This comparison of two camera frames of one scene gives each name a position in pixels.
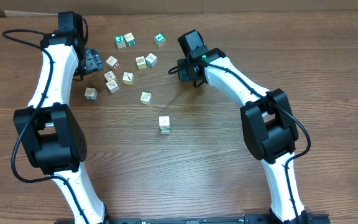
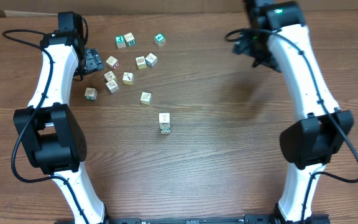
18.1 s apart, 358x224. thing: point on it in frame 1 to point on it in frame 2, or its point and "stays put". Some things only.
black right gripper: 184,74 to 246,46
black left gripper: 94,61 stays put
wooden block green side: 165,129 stays put
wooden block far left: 91,93 stays put
